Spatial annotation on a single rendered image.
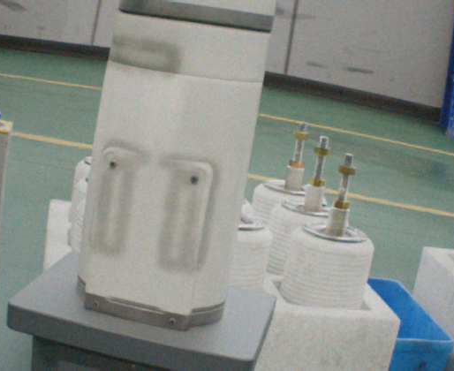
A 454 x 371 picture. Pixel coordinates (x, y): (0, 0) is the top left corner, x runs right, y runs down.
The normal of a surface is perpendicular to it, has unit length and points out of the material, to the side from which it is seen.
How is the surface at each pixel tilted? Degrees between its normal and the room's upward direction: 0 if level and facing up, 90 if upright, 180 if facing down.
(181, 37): 90
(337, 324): 90
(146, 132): 90
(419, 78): 90
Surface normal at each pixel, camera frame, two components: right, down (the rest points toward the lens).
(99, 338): -0.13, 0.16
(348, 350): 0.15, 0.20
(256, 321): 0.16, -0.97
